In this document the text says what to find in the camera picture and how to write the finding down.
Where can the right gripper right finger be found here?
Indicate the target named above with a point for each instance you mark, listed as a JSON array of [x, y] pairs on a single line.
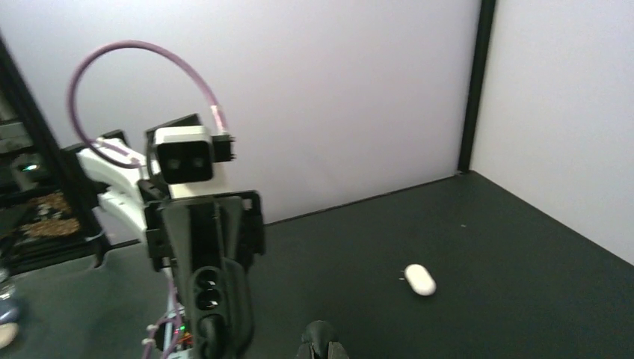
[[336, 350]]

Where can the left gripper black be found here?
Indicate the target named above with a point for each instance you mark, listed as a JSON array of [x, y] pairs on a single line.
[[201, 231]]

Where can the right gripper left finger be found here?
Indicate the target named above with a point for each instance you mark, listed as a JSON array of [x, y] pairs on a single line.
[[305, 351]]

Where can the white earbud charging case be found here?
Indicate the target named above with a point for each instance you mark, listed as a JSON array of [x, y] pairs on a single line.
[[420, 280]]

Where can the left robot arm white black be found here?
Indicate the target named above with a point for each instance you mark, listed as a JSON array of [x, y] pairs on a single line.
[[136, 187]]

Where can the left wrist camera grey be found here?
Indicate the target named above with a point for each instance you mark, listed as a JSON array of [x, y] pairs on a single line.
[[186, 151]]

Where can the black frame post left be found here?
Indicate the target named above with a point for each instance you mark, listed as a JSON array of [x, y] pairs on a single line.
[[478, 69]]

